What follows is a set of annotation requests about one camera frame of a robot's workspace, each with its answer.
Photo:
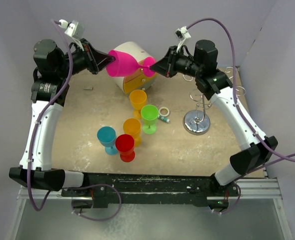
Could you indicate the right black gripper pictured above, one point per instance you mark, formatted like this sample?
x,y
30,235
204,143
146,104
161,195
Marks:
x,y
166,65

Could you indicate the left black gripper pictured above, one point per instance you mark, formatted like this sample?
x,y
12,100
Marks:
x,y
95,60

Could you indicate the pink plastic wine glass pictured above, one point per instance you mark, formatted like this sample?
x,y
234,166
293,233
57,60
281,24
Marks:
x,y
125,65

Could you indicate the blue plastic wine glass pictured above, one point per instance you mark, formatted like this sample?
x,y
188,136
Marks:
x,y
107,137

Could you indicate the red plastic wine glass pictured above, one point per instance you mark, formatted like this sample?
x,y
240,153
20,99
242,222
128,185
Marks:
x,y
125,145

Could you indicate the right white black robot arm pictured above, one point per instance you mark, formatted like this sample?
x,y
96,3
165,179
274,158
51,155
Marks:
x,y
218,89

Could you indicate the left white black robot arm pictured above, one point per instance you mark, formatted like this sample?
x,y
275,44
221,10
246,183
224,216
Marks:
x,y
54,69

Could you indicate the far orange wine glass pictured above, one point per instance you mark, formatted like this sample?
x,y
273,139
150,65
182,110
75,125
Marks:
x,y
138,99

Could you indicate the orange wine glass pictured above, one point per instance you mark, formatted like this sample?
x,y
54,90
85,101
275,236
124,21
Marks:
x,y
138,99
132,127

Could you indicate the green plastic wine glass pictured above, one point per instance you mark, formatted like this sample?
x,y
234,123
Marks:
x,y
149,115

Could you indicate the chrome wine glass rack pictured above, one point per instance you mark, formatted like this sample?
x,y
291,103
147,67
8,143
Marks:
x,y
197,122

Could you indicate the near orange wine glass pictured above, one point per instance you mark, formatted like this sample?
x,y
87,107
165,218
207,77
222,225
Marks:
x,y
132,127

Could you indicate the round white drawer cabinet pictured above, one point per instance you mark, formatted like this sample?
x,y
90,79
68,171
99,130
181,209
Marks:
x,y
138,80

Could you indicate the white tape roll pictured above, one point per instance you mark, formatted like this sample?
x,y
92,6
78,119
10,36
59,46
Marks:
x,y
164,111

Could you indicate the small green white tube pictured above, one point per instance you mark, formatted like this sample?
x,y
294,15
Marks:
x,y
163,118

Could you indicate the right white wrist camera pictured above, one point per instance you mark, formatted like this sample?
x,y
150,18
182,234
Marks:
x,y
183,36

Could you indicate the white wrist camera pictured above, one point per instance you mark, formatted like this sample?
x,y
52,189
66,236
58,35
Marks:
x,y
74,30
183,36

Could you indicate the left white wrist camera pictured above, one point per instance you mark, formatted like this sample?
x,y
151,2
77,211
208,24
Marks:
x,y
74,30

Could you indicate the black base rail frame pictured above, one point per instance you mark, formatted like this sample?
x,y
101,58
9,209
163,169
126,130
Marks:
x,y
114,188

